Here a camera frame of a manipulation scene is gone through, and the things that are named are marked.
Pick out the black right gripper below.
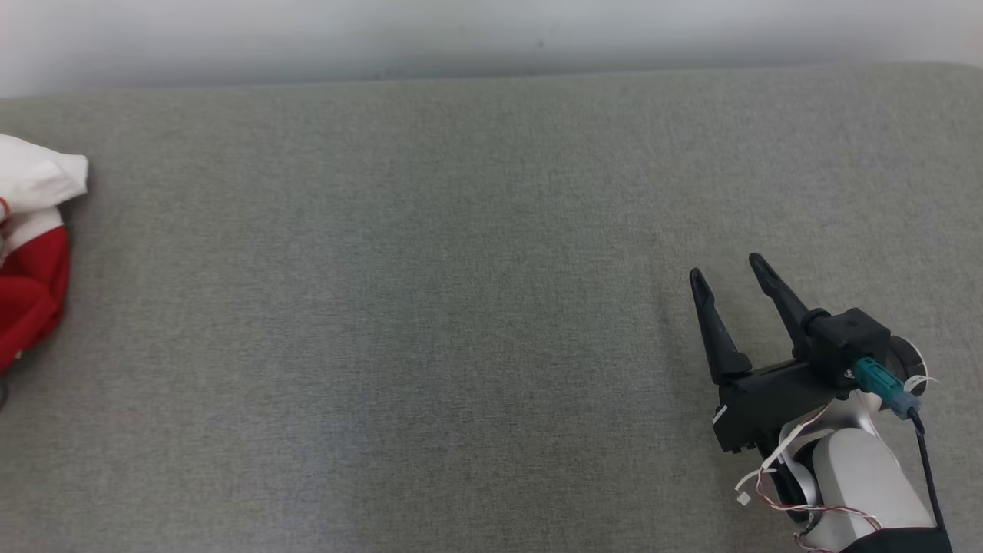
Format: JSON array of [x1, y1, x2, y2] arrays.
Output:
[[689, 253, 928, 455]]

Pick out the red shorts with white stripe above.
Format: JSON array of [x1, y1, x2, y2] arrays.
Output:
[[0, 206, 71, 377]]

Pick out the red jersey with white sleeves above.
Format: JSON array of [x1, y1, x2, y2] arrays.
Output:
[[0, 134, 89, 217]]

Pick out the grey fabric sofa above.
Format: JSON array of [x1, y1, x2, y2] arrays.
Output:
[[0, 63, 983, 553]]

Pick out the red white wire bundle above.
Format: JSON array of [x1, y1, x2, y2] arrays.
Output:
[[733, 406, 884, 553]]

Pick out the black cable with teal plug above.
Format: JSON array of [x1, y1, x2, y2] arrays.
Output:
[[851, 357, 947, 535]]

